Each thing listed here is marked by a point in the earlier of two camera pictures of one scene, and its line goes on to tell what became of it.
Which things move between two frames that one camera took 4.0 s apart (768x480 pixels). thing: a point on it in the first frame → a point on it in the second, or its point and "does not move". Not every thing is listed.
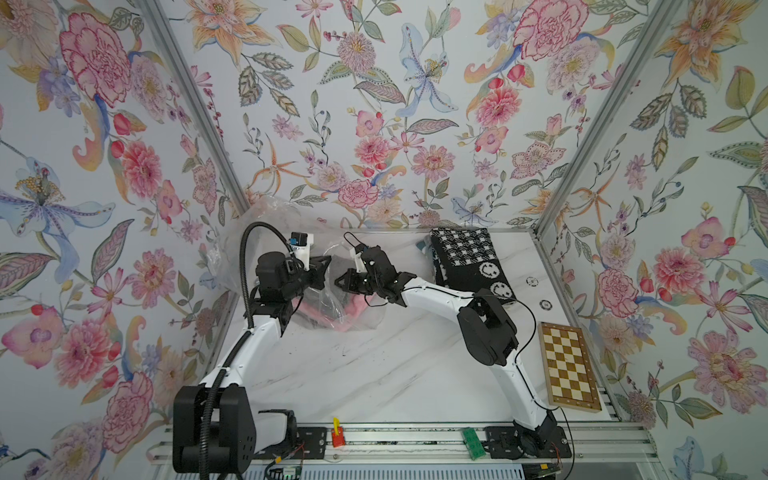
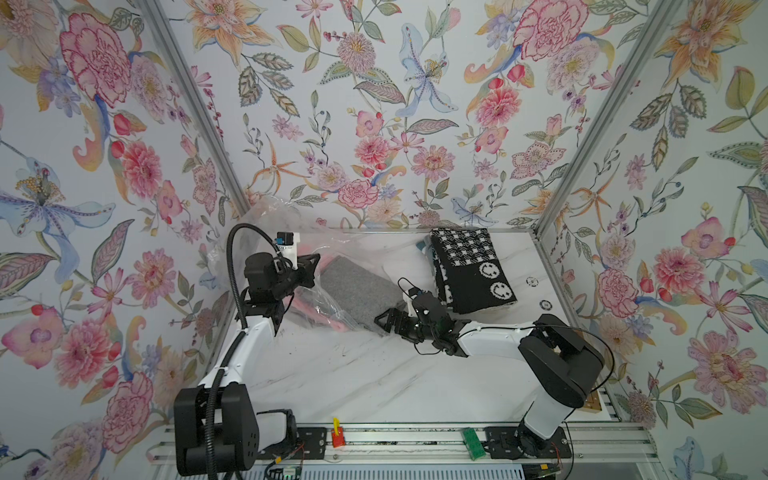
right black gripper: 352,277 → 395,314
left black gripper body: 297,282 does not move
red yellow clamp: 338,434 does not move
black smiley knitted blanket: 465,261 does not move
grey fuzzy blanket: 329,301 → 362,294
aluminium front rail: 603,441 does not move
